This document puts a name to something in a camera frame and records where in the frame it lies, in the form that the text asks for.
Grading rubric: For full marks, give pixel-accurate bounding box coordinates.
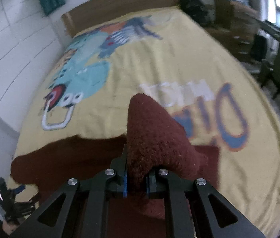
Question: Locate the dark red knitted sweater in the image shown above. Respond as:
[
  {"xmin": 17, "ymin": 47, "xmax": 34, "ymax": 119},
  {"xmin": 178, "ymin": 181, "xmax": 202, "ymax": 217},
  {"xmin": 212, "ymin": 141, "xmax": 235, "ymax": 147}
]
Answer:
[{"xmin": 10, "ymin": 94, "xmax": 219, "ymax": 237}]

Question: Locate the left hand holding gripper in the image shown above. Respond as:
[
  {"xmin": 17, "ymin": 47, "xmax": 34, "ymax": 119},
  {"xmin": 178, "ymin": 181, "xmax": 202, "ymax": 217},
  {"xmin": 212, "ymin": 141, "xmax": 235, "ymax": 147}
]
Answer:
[{"xmin": 0, "ymin": 220, "xmax": 18, "ymax": 237}]

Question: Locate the white wardrobe with panels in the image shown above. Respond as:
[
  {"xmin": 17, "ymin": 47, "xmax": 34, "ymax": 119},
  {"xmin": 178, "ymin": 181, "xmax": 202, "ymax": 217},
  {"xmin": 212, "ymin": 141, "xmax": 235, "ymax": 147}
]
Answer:
[{"xmin": 0, "ymin": 0, "xmax": 62, "ymax": 132}]

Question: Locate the wooden bed headboard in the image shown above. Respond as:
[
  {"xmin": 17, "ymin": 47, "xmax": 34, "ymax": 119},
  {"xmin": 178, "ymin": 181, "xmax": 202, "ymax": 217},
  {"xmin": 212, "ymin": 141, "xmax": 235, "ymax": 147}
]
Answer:
[{"xmin": 62, "ymin": 0, "xmax": 179, "ymax": 37}]

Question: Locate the yellow cartoon print bedspread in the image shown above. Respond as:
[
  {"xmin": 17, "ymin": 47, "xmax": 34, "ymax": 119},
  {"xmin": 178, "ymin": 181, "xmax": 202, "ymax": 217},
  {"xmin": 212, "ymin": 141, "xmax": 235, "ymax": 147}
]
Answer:
[{"xmin": 8, "ymin": 8, "xmax": 280, "ymax": 237}]

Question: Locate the black bag near bed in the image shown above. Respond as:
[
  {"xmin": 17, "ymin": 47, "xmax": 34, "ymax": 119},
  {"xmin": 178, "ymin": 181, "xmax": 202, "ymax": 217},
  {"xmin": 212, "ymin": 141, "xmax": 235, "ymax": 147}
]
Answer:
[{"xmin": 178, "ymin": 0, "xmax": 211, "ymax": 27}]

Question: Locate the wooden desk with clutter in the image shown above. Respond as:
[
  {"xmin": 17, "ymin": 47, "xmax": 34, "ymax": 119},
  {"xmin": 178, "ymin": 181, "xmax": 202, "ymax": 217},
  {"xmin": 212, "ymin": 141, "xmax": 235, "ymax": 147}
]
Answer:
[{"xmin": 206, "ymin": 0, "xmax": 268, "ymax": 62}]

